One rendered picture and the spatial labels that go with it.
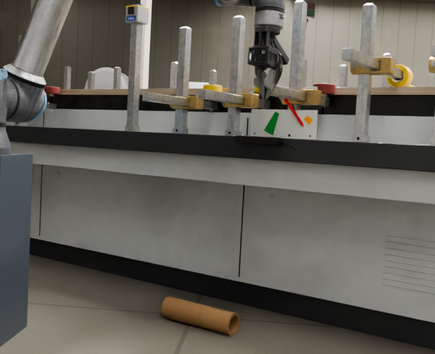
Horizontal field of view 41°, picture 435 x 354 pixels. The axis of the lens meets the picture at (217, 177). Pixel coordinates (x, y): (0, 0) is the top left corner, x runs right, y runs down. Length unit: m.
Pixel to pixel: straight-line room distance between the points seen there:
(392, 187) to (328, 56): 5.65
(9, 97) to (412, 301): 1.52
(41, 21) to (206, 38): 5.56
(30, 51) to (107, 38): 5.70
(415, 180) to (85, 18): 6.40
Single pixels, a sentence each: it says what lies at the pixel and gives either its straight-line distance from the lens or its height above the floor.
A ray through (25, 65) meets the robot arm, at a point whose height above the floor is 0.90.
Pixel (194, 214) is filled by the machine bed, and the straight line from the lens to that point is 2.57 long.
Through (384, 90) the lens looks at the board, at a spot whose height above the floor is 0.89.
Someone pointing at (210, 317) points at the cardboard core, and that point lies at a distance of 2.14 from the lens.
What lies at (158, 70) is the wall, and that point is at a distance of 7.58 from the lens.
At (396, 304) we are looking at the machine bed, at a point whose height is 0.14.
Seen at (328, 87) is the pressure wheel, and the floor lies 0.89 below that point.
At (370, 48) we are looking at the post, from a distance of 1.99.
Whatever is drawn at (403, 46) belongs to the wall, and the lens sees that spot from 7.70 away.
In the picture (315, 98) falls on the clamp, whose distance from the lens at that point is 2.04.
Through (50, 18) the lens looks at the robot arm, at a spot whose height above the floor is 1.05.
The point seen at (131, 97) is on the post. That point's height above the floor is 0.84.
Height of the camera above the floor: 0.68
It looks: 3 degrees down
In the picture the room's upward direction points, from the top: 3 degrees clockwise
